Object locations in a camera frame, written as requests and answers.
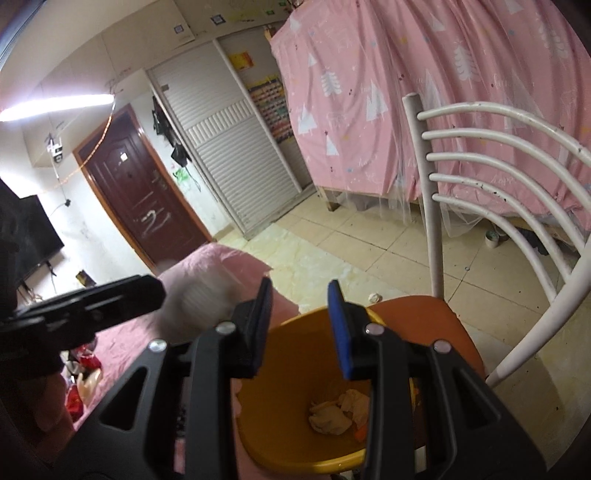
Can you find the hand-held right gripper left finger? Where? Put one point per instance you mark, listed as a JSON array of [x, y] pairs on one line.
[[259, 332]]

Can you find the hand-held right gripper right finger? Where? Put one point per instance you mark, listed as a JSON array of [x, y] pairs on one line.
[[340, 332]]

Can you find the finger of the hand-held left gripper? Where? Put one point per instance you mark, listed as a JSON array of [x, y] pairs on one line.
[[111, 300]]

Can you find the yellow plastic bin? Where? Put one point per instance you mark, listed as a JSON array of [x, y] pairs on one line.
[[286, 369]]

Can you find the pink blanket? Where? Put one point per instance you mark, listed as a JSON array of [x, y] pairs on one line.
[[129, 338]]

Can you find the white paper ball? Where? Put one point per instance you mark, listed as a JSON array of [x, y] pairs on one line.
[[375, 297]]

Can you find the crumpled beige paper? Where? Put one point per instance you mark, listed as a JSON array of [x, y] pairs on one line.
[[330, 415]]

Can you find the small orange scrap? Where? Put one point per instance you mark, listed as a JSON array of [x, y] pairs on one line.
[[360, 432]]

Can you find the red plastic packaging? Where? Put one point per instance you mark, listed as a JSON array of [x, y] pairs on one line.
[[75, 401]]

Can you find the dark red door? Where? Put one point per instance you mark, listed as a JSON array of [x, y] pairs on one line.
[[138, 194]]

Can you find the white chair with orange seat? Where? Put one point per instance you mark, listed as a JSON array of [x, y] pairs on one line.
[[432, 240]]

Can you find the white sheer bed netting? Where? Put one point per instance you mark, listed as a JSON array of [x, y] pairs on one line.
[[406, 194]]

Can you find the tube ceiling light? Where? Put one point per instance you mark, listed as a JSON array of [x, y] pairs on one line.
[[55, 107]]

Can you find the black hanging pouch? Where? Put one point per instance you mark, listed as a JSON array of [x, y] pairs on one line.
[[180, 154]]

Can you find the small grey cup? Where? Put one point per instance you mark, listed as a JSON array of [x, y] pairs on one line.
[[491, 239]]

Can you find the white shutter wardrobe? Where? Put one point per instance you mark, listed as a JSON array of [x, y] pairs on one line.
[[231, 152]]

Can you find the black hanging accessories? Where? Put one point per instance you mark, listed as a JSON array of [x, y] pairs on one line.
[[160, 120]]

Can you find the dark shoe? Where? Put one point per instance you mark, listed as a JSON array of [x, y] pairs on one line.
[[540, 243]]

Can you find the pink printed bed curtain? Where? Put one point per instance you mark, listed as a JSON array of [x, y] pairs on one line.
[[369, 115]]

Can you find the yellow red wardrobe poster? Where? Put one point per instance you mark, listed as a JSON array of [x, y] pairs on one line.
[[241, 60]]

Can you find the small dark wall picture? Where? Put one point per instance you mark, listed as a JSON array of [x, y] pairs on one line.
[[85, 278]]

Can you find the black wall television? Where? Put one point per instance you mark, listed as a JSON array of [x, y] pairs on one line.
[[41, 235]]

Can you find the white security camera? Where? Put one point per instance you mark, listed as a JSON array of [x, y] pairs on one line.
[[56, 150]]

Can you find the wooden bed frame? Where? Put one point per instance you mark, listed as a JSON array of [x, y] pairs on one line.
[[330, 199]]

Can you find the colourful wall chart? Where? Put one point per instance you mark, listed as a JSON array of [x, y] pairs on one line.
[[270, 110]]

